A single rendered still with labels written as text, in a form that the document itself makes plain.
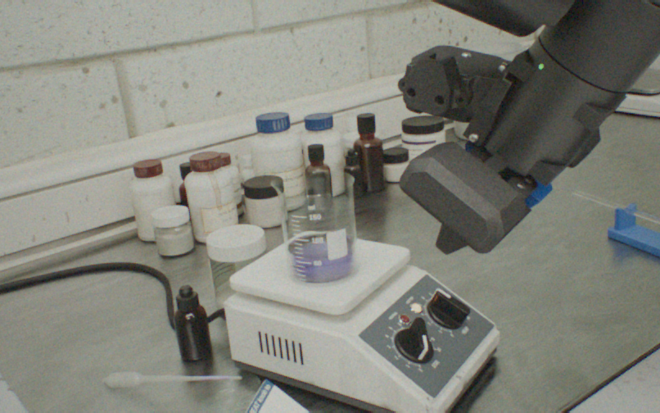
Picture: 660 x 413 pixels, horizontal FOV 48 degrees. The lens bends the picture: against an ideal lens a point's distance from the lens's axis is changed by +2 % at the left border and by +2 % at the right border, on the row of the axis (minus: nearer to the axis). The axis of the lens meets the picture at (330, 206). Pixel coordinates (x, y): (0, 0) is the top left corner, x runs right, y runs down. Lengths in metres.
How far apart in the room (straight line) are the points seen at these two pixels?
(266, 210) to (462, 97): 0.56
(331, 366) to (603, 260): 0.37
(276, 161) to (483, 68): 0.58
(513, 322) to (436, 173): 0.35
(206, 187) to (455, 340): 0.42
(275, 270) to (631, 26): 0.36
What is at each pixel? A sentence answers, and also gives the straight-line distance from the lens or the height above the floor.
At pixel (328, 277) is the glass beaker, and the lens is 0.58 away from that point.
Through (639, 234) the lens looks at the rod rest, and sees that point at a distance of 0.88.
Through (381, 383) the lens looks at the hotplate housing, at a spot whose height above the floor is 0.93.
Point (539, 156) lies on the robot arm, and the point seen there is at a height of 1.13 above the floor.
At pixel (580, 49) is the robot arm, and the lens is 0.40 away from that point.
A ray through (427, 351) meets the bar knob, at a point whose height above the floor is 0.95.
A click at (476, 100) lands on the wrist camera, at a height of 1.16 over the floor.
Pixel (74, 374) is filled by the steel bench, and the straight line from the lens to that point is 0.72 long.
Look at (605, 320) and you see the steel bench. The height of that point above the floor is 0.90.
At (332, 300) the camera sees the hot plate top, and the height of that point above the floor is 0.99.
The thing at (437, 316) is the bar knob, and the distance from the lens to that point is 0.61.
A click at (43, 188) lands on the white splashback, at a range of 0.98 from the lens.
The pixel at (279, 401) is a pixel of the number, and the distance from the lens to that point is 0.56.
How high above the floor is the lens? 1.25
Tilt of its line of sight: 20 degrees down
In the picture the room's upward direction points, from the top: 5 degrees counter-clockwise
